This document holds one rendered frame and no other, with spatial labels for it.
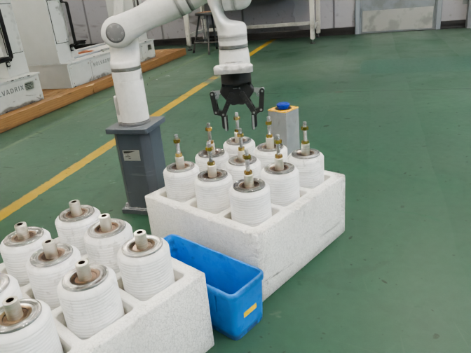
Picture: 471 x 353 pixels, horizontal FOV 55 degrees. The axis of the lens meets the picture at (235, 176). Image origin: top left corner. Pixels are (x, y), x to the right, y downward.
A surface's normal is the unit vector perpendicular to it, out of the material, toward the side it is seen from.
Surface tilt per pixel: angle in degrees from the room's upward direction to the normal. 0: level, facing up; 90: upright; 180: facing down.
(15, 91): 90
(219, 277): 88
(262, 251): 90
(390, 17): 90
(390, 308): 0
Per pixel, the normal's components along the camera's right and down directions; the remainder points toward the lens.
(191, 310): 0.74, 0.20
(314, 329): -0.09, -0.92
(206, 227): -0.66, 0.34
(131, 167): -0.27, 0.37
